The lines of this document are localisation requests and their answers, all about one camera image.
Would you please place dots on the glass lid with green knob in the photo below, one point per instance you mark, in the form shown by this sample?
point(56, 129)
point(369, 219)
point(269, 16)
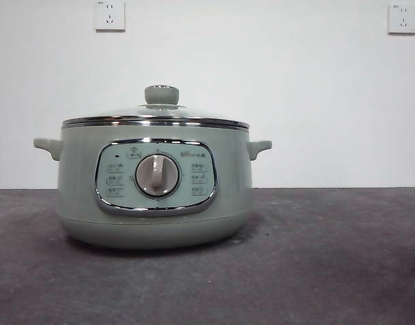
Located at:
point(161, 95)

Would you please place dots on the pale green electric pot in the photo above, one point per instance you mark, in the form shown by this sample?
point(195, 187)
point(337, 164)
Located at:
point(78, 176)

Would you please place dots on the white wall socket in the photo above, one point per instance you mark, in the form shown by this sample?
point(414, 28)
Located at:
point(109, 17)
point(402, 19)

